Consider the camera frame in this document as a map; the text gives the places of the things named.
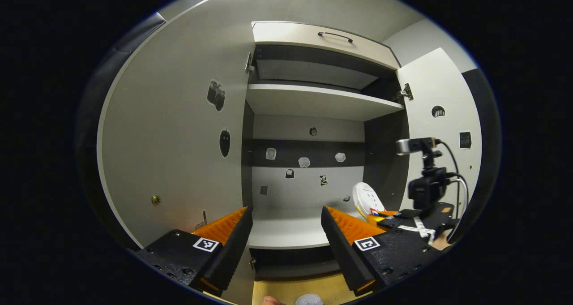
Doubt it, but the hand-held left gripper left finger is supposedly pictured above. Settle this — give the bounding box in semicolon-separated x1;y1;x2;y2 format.
137;206;254;297

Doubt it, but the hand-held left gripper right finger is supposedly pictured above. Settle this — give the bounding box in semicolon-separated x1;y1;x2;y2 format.
321;206;442;297

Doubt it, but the white shoe cabinet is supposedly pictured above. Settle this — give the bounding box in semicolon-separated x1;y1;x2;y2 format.
98;9;483;305

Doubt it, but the white cabinet door cat sticker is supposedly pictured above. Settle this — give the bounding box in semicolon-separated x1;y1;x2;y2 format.
396;47;483;221

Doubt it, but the white cabinet door camera sticker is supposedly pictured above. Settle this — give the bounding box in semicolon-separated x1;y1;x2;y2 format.
98;10;257;305

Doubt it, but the white cabinet shelf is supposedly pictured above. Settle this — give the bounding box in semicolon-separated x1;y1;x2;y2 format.
245;83;405;121

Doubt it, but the white cabinet drawer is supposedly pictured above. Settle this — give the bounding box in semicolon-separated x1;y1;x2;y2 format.
251;21;401;71

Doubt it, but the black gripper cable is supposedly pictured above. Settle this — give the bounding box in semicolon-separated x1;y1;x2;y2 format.
436;139;469;244

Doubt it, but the black drawer handle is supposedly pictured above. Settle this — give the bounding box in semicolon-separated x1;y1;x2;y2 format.
317;31;354;44

